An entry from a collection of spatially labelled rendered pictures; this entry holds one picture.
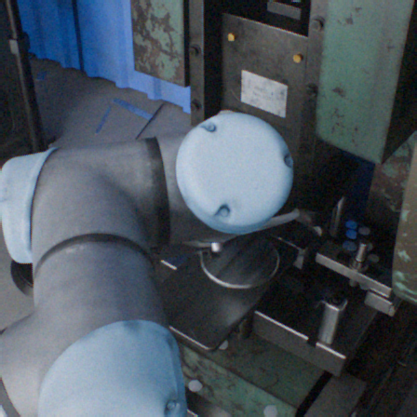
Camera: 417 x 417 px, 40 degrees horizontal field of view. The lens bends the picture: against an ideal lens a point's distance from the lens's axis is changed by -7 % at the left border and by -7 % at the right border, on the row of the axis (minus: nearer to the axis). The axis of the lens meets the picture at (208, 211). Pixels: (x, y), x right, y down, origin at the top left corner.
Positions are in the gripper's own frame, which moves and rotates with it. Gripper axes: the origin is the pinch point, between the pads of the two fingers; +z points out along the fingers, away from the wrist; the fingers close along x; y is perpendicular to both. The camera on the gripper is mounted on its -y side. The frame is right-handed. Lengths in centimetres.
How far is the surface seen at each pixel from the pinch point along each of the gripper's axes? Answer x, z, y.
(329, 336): 19.5, 17.6, -21.0
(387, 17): -15.7, -21.0, -21.1
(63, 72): -115, 228, 11
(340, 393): 29.7, 19.7, -21.9
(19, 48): -61, 73, 22
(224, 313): 11.7, 16.9, -5.3
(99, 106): -83, 200, -4
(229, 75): -20.2, 5.6, -10.6
